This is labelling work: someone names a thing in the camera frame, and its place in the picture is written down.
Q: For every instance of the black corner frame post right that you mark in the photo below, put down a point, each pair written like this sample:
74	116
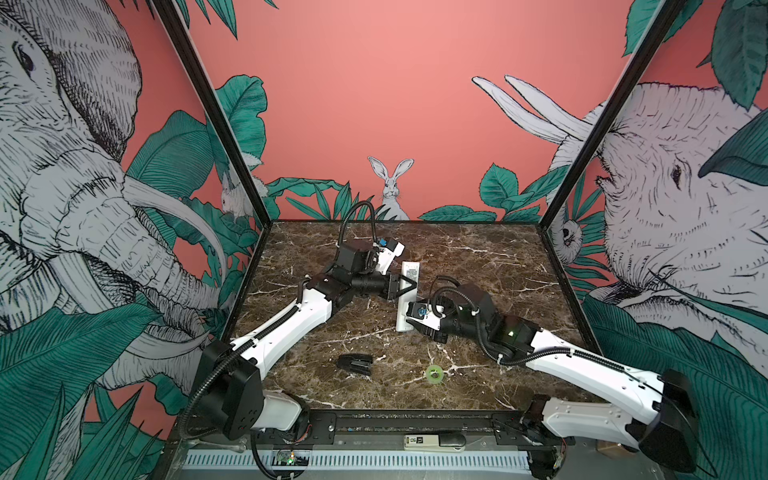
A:
651	40

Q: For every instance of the white remote control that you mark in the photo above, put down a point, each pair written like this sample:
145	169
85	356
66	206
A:
411	270

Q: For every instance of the black corner frame post left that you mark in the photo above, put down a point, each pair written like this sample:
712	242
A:
176	30

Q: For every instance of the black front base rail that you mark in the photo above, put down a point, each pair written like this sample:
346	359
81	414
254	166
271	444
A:
323	426

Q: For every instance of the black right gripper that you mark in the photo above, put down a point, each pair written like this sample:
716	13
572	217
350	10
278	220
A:
434	335

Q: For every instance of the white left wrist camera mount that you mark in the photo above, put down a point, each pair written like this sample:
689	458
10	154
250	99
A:
386	251

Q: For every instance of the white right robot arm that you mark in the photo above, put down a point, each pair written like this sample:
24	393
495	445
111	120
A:
639	409

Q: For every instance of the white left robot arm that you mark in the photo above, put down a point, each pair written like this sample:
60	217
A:
228	388

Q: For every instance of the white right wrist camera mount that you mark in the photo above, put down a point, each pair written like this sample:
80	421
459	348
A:
422	311

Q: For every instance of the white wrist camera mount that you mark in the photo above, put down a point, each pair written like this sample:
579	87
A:
422	311
386	251

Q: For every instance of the black plastic clip part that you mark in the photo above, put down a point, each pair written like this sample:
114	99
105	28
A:
356	363

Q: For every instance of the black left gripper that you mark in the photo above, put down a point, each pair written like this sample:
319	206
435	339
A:
391	288

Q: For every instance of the black corner frame post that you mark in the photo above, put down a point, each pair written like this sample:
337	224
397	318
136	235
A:
651	40
176	30

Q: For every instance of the white label box on rail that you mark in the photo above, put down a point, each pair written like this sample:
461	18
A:
446	442

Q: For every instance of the white perforated front strip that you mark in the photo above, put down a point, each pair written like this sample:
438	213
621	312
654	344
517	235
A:
327	460

